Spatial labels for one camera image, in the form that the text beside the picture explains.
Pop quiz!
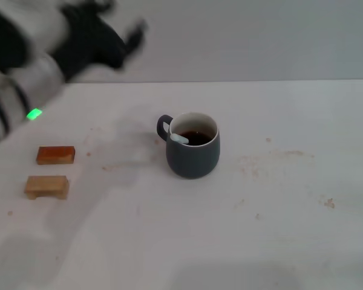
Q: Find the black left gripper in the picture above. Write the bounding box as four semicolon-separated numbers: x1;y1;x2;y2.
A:
59;0;149;82

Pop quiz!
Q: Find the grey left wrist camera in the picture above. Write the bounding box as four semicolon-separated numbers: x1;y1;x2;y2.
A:
0;5;34;75

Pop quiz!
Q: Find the blue handled metal spoon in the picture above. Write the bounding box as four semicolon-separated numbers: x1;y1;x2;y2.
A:
169;132;190;145

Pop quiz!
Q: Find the reddish brown wooden block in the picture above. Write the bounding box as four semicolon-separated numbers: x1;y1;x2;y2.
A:
36;146;76;166

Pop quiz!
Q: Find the light tan wooden block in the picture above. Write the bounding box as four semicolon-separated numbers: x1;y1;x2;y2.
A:
24;175;70;201

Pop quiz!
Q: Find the dark grey ceramic cup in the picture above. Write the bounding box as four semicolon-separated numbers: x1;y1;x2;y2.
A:
156;111;221;179

